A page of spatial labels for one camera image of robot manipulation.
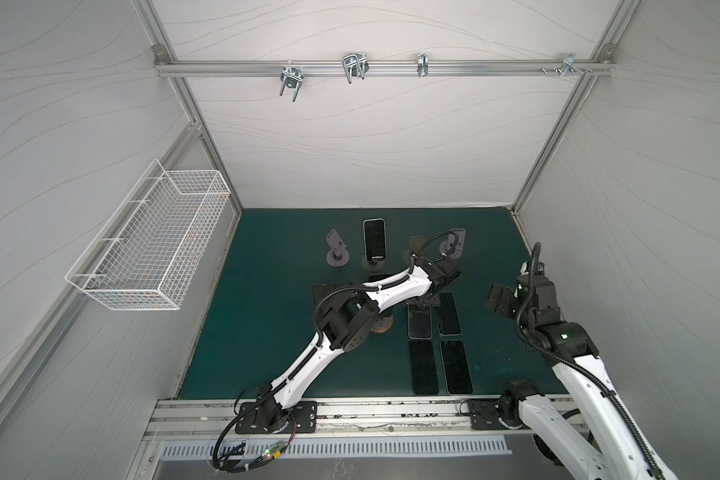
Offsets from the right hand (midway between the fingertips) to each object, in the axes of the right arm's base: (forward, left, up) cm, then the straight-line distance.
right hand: (518, 286), depth 76 cm
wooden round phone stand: (-5, +35, -18) cm, 39 cm away
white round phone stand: (+18, +39, -20) cm, 47 cm away
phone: (+19, +38, -5) cm, 43 cm away
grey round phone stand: (+16, +25, -4) cm, 30 cm away
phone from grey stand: (-15, +14, -19) cm, 28 cm away
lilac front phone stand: (+19, +51, -16) cm, 56 cm away
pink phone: (-3, +24, -17) cm, 29 cm away
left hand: (+6, +21, -18) cm, 28 cm away
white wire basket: (-4, +90, +14) cm, 91 cm away
